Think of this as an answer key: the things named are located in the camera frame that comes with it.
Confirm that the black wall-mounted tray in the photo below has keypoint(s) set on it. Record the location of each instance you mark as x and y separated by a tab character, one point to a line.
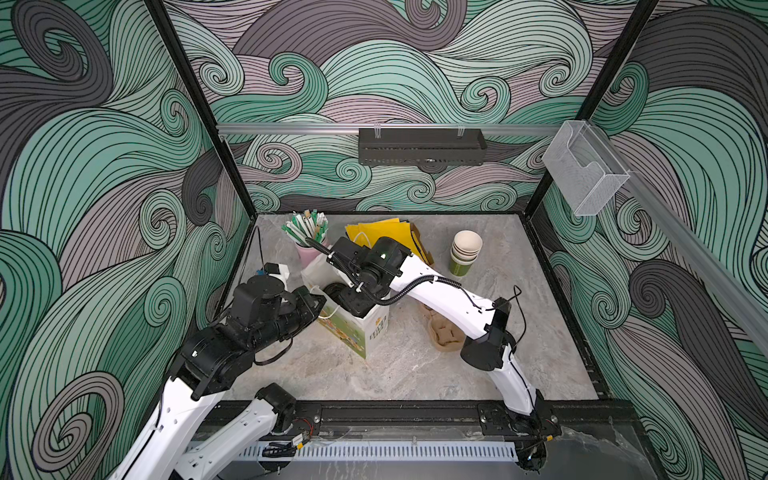
434	147

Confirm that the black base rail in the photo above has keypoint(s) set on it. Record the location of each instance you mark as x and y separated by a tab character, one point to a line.
490	417

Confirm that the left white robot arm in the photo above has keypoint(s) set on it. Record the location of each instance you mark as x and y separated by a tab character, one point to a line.
261	314

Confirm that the yellow napkin stack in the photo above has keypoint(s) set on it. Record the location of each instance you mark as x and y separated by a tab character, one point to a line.
366	234

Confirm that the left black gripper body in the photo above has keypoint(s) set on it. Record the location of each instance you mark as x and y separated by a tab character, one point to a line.
295	313

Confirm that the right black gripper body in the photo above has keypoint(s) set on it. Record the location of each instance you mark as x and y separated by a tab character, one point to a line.
361	293

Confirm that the brown cardboard napkin tray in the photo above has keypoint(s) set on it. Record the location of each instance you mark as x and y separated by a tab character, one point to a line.
422	251

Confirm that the white paper takeout bag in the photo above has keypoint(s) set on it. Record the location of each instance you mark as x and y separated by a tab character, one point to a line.
361	334

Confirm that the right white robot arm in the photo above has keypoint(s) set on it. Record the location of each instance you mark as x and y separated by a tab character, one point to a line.
488	346

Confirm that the pink cup of stirrers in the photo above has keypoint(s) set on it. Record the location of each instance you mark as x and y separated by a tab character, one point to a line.
309	224

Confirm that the white slotted cable duct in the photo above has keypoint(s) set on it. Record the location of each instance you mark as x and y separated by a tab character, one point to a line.
469	451

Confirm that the stack of green paper cups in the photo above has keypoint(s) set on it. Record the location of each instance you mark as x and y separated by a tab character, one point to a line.
465	249

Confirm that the brown pulp cup carrier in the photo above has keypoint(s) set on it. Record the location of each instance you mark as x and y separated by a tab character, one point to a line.
444	335

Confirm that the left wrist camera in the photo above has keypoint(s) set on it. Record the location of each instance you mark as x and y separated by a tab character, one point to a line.
279	271

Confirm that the clear acrylic wall holder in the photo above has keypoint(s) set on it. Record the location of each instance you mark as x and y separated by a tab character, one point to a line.
585	166

